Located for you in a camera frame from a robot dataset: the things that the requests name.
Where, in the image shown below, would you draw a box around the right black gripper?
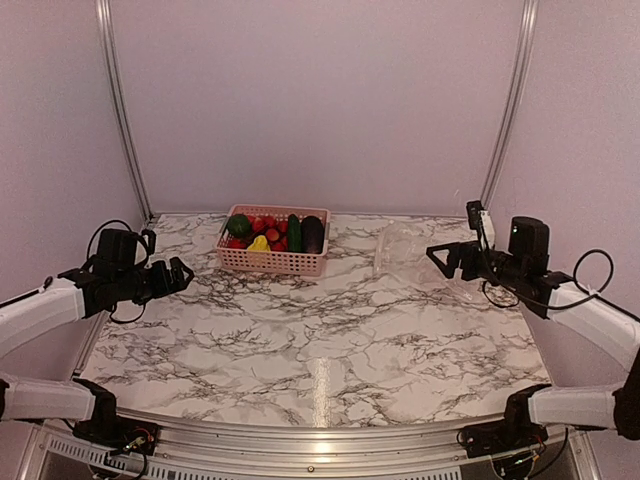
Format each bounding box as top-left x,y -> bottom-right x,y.
426,240 -> 526,288

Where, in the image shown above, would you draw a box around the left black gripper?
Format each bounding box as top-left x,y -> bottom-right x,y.
113,256 -> 194,305

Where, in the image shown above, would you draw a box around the clear zip top bag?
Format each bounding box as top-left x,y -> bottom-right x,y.
372,221 -> 473,302

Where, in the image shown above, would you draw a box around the red fake pepper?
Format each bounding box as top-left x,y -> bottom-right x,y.
227,238 -> 248,250

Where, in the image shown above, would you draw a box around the green fake vegetable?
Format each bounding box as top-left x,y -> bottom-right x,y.
226,214 -> 253,239

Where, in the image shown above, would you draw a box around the yellow fake lemon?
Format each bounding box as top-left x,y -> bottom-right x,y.
247,235 -> 271,252

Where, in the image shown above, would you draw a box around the red fake strawberries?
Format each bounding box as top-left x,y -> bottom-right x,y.
252,216 -> 288,252

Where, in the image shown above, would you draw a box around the green fake cucumber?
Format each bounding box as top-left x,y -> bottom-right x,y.
286,214 -> 302,253

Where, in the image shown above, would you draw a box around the purple fake eggplant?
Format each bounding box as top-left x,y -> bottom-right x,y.
301,216 -> 325,254

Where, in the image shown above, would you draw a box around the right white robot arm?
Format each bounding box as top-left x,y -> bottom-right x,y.
426,209 -> 639,454

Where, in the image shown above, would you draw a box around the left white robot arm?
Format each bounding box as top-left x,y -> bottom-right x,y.
1,220 -> 195,445

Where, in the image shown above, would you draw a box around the pink perforated plastic basket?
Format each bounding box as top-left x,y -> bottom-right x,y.
216,204 -> 331,276

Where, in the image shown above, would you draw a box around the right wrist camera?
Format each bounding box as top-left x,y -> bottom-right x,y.
466,200 -> 495,242

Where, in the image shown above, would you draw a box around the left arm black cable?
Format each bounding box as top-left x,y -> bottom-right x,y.
85,218 -> 154,325

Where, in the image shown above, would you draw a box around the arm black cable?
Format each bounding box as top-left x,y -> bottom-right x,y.
85,218 -> 154,325
480,248 -> 640,321

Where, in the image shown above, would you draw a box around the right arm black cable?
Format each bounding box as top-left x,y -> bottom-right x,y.
480,248 -> 640,321

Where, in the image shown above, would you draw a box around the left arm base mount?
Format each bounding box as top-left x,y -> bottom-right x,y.
72,378 -> 160,455

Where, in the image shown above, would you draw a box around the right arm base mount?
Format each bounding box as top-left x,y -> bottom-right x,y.
456,384 -> 550,458

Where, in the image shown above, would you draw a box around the front aluminium rail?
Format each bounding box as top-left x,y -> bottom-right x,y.
19,407 -> 601,480

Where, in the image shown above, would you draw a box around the right aluminium frame post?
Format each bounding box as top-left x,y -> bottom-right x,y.
481,0 -> 539,207

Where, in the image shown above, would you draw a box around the aluminium frame post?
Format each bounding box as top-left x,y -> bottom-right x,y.
96,0 -> 154,223
481,0 -> 539,207

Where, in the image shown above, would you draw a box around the left aluminium frame post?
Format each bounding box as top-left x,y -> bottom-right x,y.
96,0 -> 154,223

